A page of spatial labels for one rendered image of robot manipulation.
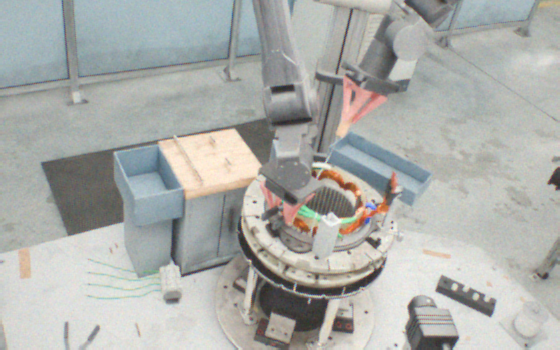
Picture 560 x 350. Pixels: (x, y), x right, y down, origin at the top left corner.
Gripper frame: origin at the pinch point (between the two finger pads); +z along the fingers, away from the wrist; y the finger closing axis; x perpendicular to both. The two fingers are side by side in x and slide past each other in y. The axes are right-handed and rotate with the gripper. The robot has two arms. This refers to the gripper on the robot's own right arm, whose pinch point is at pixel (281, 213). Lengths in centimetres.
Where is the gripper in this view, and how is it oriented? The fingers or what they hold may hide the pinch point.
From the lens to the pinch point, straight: 105.9
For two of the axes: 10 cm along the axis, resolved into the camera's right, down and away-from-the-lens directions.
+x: 6.6, -3.7, 6.6
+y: 7.4, 5.0, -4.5
